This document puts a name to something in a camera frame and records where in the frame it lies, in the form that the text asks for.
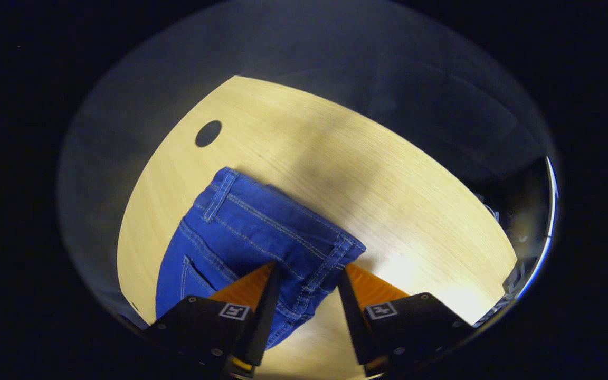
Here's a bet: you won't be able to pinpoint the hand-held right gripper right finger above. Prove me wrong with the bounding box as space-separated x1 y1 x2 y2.
337 263 474 378

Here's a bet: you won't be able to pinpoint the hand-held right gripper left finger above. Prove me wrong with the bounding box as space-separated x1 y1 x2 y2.
146 261 283 379

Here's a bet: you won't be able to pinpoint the blue denim jeans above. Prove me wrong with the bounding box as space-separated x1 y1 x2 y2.
155 167 367 350

